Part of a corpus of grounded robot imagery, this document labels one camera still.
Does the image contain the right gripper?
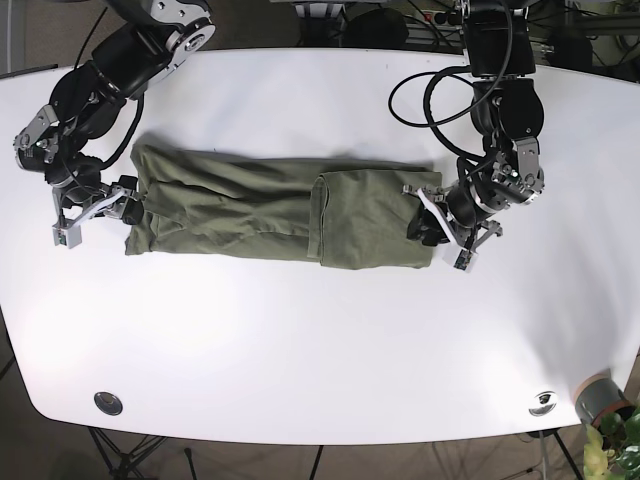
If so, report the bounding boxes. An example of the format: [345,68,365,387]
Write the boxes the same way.
[53,175,144,225]

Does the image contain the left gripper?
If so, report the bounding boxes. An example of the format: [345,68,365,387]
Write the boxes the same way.
[402,182,504,251]

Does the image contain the olive green T-shirt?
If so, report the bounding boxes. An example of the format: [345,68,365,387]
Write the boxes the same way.
[125,144,442,270]

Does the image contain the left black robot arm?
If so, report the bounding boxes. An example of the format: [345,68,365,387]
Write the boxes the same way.
[407,1,544,252]

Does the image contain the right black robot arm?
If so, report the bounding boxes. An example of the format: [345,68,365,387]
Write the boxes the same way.
[14,1,216,245]

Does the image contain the left silver table grommet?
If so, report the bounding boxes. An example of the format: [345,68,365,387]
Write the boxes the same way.
[94,391,123,416]

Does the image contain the silver table grommet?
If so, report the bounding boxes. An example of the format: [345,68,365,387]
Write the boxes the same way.
[94,391,123,416]
[528,391,558,417]

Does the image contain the right silver table grommet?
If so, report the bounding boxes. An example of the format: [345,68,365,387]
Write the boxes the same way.
[528,391,558,417]

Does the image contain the grey plant pot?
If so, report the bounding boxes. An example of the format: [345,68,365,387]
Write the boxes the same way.
[573,373,635,428]

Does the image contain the green potted plant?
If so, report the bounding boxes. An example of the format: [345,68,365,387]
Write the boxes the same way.
[583,406,639,479]

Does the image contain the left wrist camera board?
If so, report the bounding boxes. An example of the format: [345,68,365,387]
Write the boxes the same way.
[442,244,478,273]

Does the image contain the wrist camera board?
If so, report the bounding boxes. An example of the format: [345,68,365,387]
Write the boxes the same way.
[442,244,478,273]
[52,223,82,249]

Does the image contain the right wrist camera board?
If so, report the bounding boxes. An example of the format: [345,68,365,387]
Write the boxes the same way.
[52,223,82,249]

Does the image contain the black table leg frame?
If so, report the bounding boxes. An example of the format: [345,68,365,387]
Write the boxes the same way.
[87,427,168,480]

